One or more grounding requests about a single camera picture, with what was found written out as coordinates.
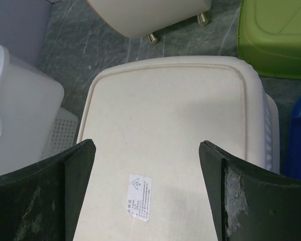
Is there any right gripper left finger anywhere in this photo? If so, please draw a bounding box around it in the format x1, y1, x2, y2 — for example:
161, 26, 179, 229
0, 139, 96, 240

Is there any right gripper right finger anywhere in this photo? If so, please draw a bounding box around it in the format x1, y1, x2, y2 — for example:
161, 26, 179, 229
199, 141, 301, 240

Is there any blue plastic tub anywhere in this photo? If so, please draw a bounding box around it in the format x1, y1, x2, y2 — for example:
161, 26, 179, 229
285, 97, 301, 180

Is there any white perforated basket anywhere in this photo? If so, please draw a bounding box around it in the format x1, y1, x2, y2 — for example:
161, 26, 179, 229
41, 108, 78, 160

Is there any white plastic basket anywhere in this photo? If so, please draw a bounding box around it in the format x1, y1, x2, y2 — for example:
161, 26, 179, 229
0, 45, 64, 175

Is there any cream perforated laundry basket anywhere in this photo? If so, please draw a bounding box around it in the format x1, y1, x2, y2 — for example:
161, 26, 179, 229
74, 56, 280, 240

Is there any green plastic tub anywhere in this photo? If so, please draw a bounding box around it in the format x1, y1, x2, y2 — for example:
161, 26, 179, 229
237, 0, 301, 79

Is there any beige cylindrical device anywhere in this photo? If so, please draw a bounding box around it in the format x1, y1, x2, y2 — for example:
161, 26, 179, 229
88, 0, 212, 44

